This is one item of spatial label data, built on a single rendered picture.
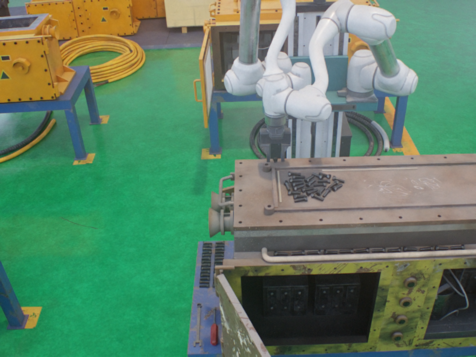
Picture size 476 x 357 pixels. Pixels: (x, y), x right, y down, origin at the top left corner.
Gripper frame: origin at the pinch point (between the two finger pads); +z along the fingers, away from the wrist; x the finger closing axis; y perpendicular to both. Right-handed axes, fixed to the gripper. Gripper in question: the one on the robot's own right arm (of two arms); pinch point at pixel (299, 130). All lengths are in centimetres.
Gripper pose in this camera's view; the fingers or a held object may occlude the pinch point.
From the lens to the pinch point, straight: 278.1
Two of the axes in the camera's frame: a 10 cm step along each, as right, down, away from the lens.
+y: -0.1, -5.7, 8.2
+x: -10.0, 0.3, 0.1
